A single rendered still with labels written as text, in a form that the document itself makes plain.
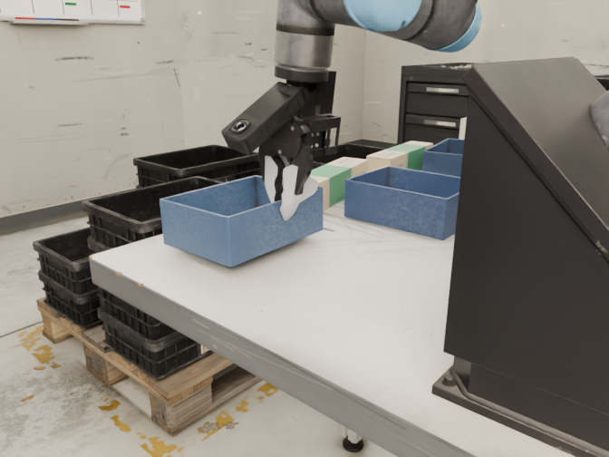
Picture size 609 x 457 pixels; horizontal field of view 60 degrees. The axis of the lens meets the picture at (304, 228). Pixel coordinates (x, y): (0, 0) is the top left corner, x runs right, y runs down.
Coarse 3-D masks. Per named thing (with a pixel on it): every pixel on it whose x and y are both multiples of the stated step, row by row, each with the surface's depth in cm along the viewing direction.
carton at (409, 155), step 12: (408, 144) 134; (420, 144) 134; (432, 144) 135; (372, 156) 120; (384, 156) 120; (396, 156) 120; (408, 156) 125; (420, 156) 131; (372, 168) 120; (408, 168) 126; (420, 168) 132
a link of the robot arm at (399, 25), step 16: (320, 0) 59; (336, 0) 57; (352, 0) 56; (368, 0) 54; (384, 0) 54; (400, 0) 55; (416, 0) 56; (320, 16) 62; (336, 16) 59; (352, 16) 57; (368, 16) 55; (384, 16) 55; (400, 16) 56; (416, 16) 60; (384, 32) 61; (400, 32) 61; (416, 32) 62
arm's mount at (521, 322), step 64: (512, 64) 44; (576, 64) 57; (512, 128) 38; (576, 128) 44; (512, 192) 39; (576, 192) 36; (512, 256) 41; (576, 256) 38; (448, 320) 46; (512, 320) 42; (576, 320) 39; (448, 384) 48; (512, 384) 43; (576, 384) 40; (576, 448) 41
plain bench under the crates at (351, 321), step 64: (128, 256) 80; (192, 256) 80; (320, 256) 80; (384, 256) 80; (448, 256) 80; (192, 320) 63; (256, 320) 61; (320, 320) 61; (384, 320) 61; (320, 384) 51; (384, 384) 50; (384, 448) 47; (448, 448) 42; (512, 448) 42
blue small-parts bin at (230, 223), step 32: (192, 192) 82; (224, 192) 87; (256, 192) 92; (320, 192) 82; (192, 224) 74; (224, 224) 69; (256, 224) 73; (288, 224) 78; (320, 224) 84; (224, 256) 71; (256, 256) 74
